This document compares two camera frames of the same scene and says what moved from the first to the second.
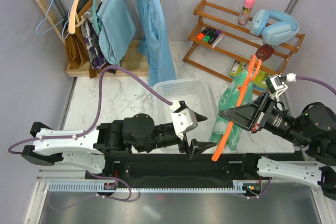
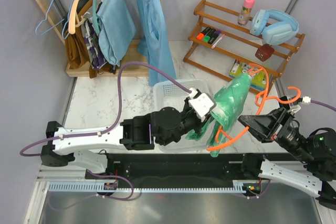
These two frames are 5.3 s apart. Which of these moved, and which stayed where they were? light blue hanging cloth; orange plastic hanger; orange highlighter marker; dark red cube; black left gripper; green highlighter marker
Moved: orange plastic hanger; black left gripper
Stayed: light blue hanging cloth; dark red cube; green highlighter marker; orange highlighter marker
